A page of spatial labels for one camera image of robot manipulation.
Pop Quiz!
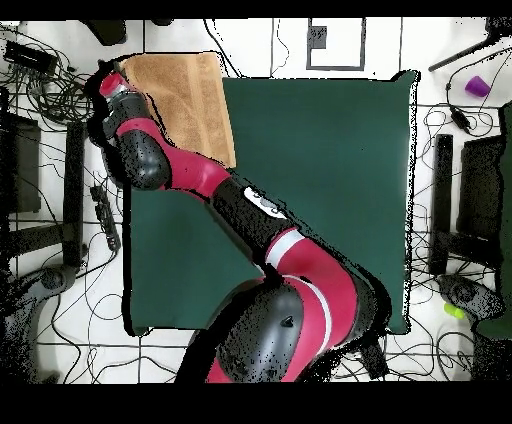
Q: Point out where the dark green fabric item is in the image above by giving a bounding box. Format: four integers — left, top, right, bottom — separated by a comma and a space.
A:
474, 101, 512, 341

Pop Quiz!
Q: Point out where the black electronics box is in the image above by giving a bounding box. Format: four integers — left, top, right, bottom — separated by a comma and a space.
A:
2, 40, 60, 76

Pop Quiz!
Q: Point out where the black tripod pole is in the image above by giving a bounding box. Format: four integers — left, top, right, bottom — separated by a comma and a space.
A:
427, 17, 512, 73

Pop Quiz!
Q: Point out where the dark rounded object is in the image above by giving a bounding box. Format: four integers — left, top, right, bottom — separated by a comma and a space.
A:
79, 19, 128, 46

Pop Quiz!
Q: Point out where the dark grey stand foot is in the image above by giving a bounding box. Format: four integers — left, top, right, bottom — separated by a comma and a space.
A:
437, 273, 505, 325
0, 263, 78, 383

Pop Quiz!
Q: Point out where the orange terry towel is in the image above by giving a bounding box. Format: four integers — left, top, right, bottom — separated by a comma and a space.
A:
119, 52, 237, 169

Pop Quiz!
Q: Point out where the dark grey square patch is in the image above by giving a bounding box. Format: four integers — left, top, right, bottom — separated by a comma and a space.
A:
309, 25, 328, 50

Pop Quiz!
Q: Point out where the purple cup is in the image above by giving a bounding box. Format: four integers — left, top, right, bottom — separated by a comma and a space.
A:
464, 75, 492, 99

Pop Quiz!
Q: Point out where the black power adapter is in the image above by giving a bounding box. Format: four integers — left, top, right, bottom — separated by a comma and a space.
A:
449, 106, 474, 136

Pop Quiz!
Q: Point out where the black upright bar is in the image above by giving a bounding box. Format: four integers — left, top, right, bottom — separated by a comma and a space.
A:
433, 133, 455, 277
62, 121, 88, 268

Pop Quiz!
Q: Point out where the black rectangular block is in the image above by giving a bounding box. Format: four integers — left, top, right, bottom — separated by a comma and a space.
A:
359, 339, 390, 380

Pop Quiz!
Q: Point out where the black cable tangle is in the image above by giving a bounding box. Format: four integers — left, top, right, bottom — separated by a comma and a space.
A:
0, 23, 125, 133

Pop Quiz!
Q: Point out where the dark green table cloth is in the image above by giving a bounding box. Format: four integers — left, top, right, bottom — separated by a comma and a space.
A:
121, 70, 419, 337

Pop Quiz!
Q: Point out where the black cabinet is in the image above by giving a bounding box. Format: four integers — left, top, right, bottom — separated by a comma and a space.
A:
456, 135, 506, 241
0, 113, 42, 214

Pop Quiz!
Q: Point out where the yellow-green small object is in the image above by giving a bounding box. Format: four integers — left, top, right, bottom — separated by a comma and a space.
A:
443, 301, 468, 320

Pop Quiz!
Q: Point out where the black power strip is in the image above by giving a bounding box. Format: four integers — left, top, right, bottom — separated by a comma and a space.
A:
89, 185, 122, 253

